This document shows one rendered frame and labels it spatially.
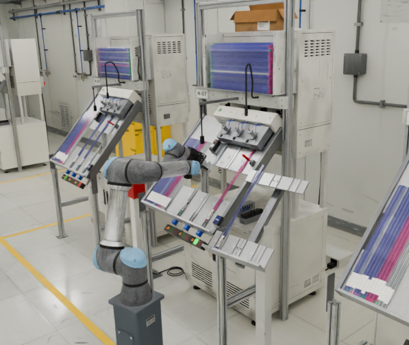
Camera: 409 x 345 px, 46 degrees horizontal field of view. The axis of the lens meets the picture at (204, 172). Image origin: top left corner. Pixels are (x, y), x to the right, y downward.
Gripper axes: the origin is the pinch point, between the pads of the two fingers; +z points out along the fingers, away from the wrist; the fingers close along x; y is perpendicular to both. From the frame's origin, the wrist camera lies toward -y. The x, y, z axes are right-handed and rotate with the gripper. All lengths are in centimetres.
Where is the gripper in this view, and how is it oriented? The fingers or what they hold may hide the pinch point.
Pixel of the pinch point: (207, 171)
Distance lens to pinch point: 281.0
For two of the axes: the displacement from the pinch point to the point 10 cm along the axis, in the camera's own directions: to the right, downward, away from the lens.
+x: -6.3, -2.0, 7.5
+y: 4.0, -9.1, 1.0
